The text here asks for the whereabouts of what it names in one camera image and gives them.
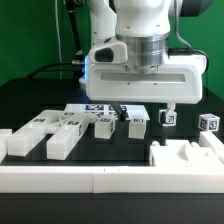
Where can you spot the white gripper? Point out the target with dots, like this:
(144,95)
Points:
(179,80)

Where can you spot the white chair seat plate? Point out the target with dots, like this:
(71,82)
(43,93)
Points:
(182,154)

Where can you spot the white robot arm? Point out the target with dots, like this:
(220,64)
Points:
(130,59)

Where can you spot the white chair back part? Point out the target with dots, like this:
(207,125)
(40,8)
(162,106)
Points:
(65,130)

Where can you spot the paper sheet with tags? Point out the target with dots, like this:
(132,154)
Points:
(106,109)

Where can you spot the white tagged cube middle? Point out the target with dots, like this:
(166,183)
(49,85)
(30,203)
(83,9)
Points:
(167,120)

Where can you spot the white tagged cube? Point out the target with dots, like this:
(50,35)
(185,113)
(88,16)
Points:
(167,120)
(208,122)

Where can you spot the white tagged cube far right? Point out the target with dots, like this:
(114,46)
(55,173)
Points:
(208,122)

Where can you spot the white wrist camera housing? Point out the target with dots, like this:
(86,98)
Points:
(109,50)

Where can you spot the white left fence rail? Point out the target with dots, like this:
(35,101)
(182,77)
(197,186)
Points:
(4,134)

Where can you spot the white front fence rail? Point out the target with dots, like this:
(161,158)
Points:
(70,179)

